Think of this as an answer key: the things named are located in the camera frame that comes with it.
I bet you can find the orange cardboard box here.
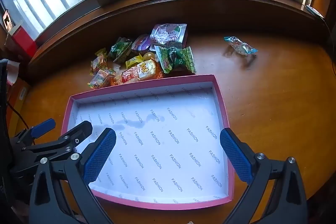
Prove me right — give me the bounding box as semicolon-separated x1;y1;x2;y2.
5;80;33;132

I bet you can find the purple jelly cup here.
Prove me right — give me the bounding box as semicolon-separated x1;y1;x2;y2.
131;34;153;54

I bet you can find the orange rice cracker packet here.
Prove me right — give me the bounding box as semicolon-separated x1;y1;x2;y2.
114;59;163;85

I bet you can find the orange patterned packet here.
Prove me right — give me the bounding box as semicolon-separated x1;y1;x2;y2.
2;10;13;33

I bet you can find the green triangular snack packet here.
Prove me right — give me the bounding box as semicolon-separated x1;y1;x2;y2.
107;37;133;63

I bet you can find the clear gummy candy packet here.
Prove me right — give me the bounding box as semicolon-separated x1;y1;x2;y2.
87;68;117;90
90;48;109;76

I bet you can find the clear blue candy wrapper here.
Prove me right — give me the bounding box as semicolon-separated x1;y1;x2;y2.
224;36;258;54

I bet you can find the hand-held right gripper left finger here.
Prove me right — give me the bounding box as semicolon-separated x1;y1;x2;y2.
29;127;117;224

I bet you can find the small grey object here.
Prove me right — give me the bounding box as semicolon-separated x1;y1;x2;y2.
305;4;325;19

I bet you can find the white cloth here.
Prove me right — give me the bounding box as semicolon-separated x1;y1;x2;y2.
7;60;21;85

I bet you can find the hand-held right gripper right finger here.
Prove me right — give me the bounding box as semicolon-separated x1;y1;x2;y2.
220;128;308;224

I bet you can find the pink cardboard box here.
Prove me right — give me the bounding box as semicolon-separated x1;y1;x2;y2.
61;74;235;211

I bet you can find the red cardboard box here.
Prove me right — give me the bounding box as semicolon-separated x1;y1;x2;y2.
4;19;38;58

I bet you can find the black cable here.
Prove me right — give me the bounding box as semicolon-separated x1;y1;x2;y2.
6;102;30;132

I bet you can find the green pea snack packet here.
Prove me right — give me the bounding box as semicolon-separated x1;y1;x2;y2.
154;45;197;74

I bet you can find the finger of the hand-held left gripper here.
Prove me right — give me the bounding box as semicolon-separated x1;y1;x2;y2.
22;121;93;160
16;118;56;147

